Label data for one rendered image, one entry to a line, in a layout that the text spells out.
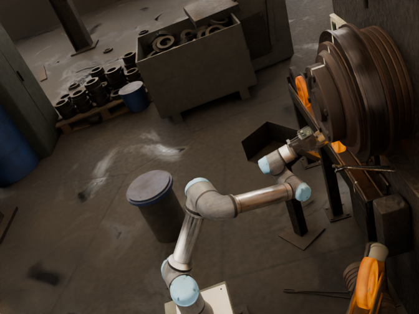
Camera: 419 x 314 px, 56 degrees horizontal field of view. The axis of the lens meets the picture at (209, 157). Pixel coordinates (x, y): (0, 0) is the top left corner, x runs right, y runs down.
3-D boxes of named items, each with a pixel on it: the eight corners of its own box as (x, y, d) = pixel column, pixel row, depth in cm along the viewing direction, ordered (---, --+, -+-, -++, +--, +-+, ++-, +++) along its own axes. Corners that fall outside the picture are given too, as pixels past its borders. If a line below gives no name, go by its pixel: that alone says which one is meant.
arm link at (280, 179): (289, 195, 179) (279, 181, 173) (276, 184, 188) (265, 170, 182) (302, 184, 179) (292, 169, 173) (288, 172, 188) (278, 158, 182)
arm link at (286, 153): (288, 166, 173) (284, 156, 180) (298, 161, 172) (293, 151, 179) (280, 154, 170) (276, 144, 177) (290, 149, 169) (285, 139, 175)
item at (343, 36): (344, 116, 170) (327, 8, 144) (395, 183, 131) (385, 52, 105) (329, 120, 170) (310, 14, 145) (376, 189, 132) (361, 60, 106)
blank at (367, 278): (376, 299, 131) (366, 296, 133) (379, 253, 130) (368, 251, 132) (365, 317, 119) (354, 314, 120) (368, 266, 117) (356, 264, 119)
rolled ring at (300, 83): (304, 111, 243) (309, 109, 242) (306, 101, 225) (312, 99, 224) (294, 83, 247) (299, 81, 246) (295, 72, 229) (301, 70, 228)
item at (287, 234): (293, 212, 257) (267, 120, 217) (327, 229, 237) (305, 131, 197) (272, 232, 249) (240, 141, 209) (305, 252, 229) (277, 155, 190)
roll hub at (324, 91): (324, 115, 158) (312, 50, 142) (350, 154, 135) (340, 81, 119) (310, 119, 158) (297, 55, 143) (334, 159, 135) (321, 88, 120)
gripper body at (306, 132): (313, 133, 165) (288, 147, 168) (322, 147, 169) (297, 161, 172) (308, 124, 171) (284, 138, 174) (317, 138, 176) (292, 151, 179)
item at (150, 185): (192, 207, 292) (171, 163, 268) (194, 239, 266) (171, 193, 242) (152, 220, 296) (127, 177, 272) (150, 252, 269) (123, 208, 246)
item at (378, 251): (389, 256, 138) (388, 244, 135) (383, 276, 132) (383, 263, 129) (371, 253, 141) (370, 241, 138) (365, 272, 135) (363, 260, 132)
